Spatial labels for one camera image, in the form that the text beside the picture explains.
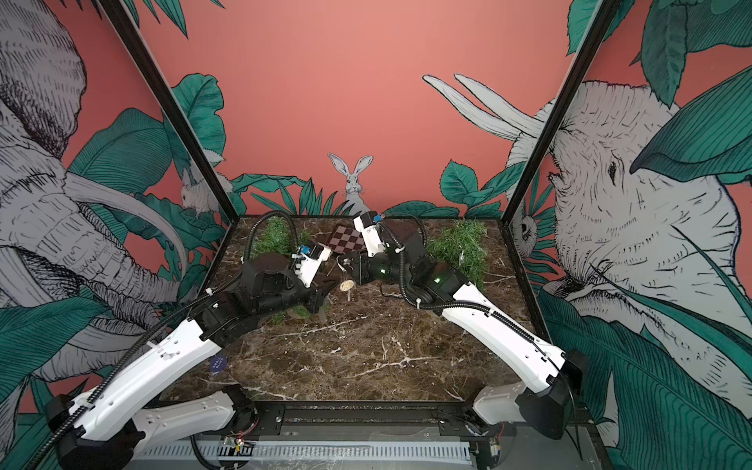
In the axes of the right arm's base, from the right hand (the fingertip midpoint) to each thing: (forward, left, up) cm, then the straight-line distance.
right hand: (339, 255), depth 65 cm
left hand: (-3, 0, -5) cm, 6 cm away
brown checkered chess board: (+33, +6, -33) cm, 47 cm away
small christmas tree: (+4, -29, -1) cm, 29 cm away
